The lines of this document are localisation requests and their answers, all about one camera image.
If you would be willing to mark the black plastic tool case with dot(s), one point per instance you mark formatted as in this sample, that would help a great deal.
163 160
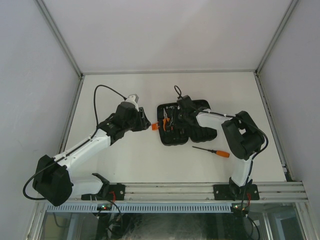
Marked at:
181 131

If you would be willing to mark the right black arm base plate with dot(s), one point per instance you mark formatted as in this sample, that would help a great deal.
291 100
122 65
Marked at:
226 192

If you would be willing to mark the aluminium front rail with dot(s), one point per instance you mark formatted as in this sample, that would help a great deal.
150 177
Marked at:
262 192

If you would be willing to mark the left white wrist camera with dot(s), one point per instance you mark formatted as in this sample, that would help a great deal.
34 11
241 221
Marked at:
133 99

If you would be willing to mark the orange handle screwdriver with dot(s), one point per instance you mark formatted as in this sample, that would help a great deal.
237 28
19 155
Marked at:
216 152

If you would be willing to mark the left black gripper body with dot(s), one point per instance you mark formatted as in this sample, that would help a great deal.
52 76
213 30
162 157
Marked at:
133 124

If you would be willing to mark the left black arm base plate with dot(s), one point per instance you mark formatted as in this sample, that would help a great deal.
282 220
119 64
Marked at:
104 190

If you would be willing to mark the blue slotted cable duct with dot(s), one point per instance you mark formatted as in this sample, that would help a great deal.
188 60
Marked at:
133 208

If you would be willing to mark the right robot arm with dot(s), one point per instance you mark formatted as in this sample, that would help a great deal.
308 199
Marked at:
245 140

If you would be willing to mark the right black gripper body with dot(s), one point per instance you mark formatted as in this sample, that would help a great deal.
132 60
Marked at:
182 120

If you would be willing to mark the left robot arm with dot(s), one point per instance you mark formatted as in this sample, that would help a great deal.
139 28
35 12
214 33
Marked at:
55 176

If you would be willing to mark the orange handle needle-nose pliers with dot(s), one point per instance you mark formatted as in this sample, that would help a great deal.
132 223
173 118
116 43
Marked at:
168 119

